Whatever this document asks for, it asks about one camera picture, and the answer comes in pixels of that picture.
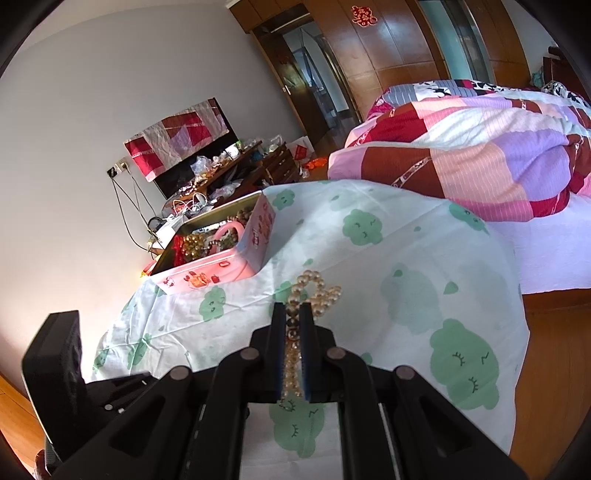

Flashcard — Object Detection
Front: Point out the black television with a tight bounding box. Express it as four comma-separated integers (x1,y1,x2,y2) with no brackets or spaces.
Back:
153,97,238,198

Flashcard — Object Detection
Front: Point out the gold pearl bead necklace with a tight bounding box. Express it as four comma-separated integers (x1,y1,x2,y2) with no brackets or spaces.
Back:
179,232,215,265

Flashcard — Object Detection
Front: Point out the brown wooden bead necklace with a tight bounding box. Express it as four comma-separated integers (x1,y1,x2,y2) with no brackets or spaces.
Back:
216,207,256,248

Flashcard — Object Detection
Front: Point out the wall power socket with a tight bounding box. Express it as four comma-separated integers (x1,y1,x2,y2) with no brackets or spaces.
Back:
107,159,129,179

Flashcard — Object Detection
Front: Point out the red double happiness sticker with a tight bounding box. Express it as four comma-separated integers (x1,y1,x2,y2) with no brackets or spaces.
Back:
351,5,379,28

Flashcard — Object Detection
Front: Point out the wooden tv cabinet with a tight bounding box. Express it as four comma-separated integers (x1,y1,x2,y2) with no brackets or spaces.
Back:
161,142,301,217

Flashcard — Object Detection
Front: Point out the wooden bed headboard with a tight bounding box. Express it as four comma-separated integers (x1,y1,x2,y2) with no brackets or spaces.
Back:
543,46,585,95

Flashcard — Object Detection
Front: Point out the white box device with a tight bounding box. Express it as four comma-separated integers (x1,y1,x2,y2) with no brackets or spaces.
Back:
155,215,186,248

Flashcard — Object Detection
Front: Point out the red patchwork tv cover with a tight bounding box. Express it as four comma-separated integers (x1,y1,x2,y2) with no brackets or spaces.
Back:
124,98,229,182

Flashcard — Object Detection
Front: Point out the wooden door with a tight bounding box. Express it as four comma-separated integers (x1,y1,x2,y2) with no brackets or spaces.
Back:
254,28,329,146

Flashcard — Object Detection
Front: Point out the wooden wardrobe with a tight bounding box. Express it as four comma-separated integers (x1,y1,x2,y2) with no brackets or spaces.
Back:
228,1,530,115

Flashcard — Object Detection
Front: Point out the pink jade bangle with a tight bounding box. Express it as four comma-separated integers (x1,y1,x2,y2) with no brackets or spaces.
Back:
211,221,245,254

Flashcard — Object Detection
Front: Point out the white green cloud tablecloth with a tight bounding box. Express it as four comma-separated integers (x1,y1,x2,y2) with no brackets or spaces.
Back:
92,180,529,451

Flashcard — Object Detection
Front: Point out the pink biscuit tin box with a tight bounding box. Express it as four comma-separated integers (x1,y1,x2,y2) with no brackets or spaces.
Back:
150,191,276,294

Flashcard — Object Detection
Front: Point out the patchwork pink quilt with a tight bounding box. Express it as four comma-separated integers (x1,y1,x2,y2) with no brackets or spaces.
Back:
328,80,590,222

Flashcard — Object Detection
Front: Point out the white pearl necklace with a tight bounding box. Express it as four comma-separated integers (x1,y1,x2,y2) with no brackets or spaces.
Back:
278,269,343,403

